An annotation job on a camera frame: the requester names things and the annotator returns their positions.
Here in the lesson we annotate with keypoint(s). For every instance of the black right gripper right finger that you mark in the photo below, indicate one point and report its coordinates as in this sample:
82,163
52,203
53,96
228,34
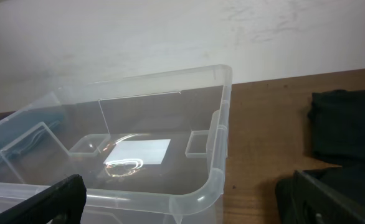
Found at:
315,202

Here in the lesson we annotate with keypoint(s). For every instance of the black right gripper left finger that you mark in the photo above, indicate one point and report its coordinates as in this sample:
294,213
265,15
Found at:
62,202

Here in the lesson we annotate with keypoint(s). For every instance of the black garment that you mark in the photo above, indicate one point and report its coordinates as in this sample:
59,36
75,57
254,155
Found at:
349,181
337,121

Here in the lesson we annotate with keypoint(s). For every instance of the dark blue folded jeans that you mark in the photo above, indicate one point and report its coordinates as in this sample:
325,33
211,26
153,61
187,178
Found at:
24,126

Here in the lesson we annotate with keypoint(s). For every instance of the white label in bin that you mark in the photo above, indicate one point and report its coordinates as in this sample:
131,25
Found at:
144,152

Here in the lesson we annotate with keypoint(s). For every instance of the clear plastic storage bin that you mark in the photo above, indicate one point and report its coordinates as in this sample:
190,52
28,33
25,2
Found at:
190,107

